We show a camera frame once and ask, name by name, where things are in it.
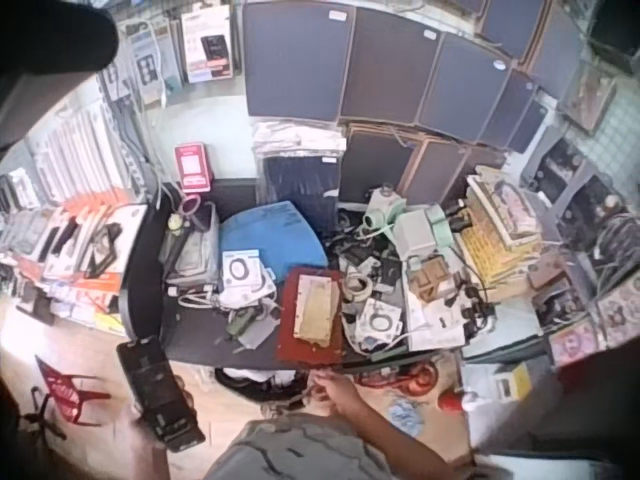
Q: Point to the person's right hand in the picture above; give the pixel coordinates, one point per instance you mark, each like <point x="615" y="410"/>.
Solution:
<point x="342" y="392"/>

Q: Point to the person's left hand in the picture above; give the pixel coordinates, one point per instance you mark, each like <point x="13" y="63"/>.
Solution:
<point x="150" y="440"/>

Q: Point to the person's left fingers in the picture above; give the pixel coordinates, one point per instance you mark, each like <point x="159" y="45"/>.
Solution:
<point x="186" y="397"/>

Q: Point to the person's right fingers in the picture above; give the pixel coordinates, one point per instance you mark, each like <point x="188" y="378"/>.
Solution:
<point x="322" y="384"/>

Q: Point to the black phone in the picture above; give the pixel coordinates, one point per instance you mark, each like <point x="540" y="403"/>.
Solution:
<point x="152" y="385"/>

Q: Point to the red work mat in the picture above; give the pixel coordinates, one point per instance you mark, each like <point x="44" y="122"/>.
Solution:
<point x="286" y="345"/>

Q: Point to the black desk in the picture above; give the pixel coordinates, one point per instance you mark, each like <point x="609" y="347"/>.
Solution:
<point x="200" y="335"/>

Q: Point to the person's legs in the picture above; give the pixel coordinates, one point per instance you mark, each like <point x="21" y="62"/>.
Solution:
<point x="295" y="450"/>

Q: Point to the tan phone panel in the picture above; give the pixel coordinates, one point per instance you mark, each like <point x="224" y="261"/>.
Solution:
<point x="314" y="310"/>

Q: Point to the blue cloth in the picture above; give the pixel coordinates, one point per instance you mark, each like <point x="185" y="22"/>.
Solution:
<point x="407" y="417"/>

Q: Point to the white tape roll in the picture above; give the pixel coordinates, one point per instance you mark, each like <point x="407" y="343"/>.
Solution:
<point x="357" y="287"/>

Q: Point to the red plastic chair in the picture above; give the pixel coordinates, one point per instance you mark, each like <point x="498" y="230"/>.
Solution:
<point x="62" y="390"/>

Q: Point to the white papers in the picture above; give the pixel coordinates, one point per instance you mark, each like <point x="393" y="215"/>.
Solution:
<point x="435" y="325"/>

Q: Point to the red and white bottle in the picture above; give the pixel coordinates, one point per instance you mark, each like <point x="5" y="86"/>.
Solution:
<point x="452" y="401"/>

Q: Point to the small brown cardboard box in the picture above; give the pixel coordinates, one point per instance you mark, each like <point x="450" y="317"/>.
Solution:
<point x="429" y="282"/>

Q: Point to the grey tray with tools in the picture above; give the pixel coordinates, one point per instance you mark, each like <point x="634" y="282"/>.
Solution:
<point x="192" y="250"/>

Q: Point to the blue cloth bag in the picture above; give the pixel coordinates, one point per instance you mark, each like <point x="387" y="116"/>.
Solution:
<point x="270" y="230"/>

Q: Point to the black power adapters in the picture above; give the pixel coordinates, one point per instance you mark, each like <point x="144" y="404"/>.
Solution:
<point x="472" y="310"/>

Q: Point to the yellow and white box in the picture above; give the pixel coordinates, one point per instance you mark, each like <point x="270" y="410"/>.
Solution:
<point x="511" y="382"/>

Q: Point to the dark blue case in plastic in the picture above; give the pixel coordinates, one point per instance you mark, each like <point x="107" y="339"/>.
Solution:
<point x="300" y="185"/>

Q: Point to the rack of phone accessories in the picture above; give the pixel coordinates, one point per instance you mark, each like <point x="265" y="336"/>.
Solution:
<point x="75" y="225"/>

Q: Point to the pink sign stand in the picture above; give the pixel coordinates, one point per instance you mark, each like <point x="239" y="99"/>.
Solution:
<point x="192" y="167"/>

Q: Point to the stack of yellow boxes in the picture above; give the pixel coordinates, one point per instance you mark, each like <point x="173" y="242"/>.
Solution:
<point x="500" y="235"/>

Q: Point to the row of brown-edged dark cases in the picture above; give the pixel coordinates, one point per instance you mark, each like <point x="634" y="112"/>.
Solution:
<point x="400" y="160"/>

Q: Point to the shelf of boxed goods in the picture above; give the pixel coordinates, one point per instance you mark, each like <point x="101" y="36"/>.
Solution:
<point x="585" y="250"/>

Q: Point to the hanging accessory packets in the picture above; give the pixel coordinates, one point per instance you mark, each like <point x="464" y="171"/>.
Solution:
<point x="150" y="60"/>

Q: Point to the white box with black print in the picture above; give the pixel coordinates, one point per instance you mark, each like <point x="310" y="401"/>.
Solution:
<point x="207" y="45"/>

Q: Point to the green and white camera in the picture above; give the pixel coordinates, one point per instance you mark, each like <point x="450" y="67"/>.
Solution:
<point x="380" y="207"/>

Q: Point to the wall of dark blue cases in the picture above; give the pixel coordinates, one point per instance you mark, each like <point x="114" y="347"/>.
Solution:
<point x="390" y="65"/>

